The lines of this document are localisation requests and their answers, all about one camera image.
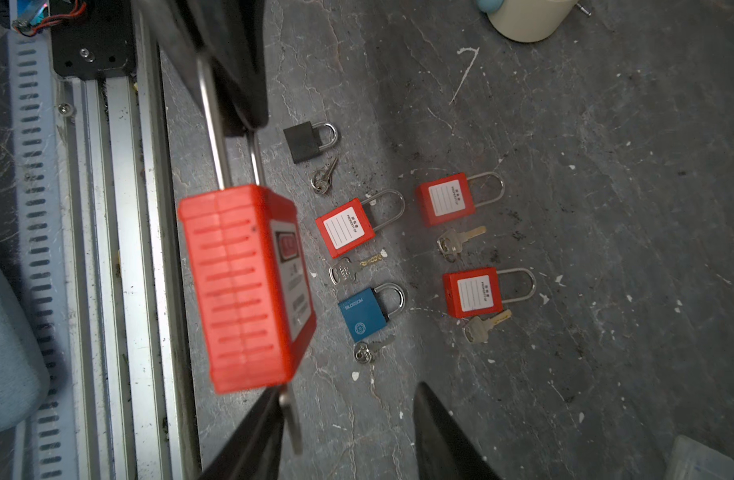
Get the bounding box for small black padlock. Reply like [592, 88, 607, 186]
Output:
[283, 121, 340, 164]

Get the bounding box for brass key by padlock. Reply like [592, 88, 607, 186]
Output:
[437, 226, 487, 262]

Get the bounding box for blue padlock key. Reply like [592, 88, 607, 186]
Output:
[353, 335, 396, 365]

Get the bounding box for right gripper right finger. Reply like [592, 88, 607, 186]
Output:
[413, 382, 501, 480]

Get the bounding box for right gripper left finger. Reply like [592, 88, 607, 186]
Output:
[199, 386, 284, 480]

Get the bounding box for silver key lower right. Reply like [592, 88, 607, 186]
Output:
[463, 309, 512, 344]

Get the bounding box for small keys on ring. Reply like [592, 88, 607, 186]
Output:
[310, 157, 339, 195]

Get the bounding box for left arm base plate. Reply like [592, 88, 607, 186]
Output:
[49, 0, 136, 80]

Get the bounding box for silver key by padlock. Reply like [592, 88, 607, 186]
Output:
[329, 252, 386, 286]

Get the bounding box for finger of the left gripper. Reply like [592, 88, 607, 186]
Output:
[133, 0, 269, 135]

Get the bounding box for red padlock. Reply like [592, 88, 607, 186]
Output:
[415, 171, 505, 227]
[442, 267, 537, 319]
[177, 54, 316, 394]
[315, 189, 406, 259]

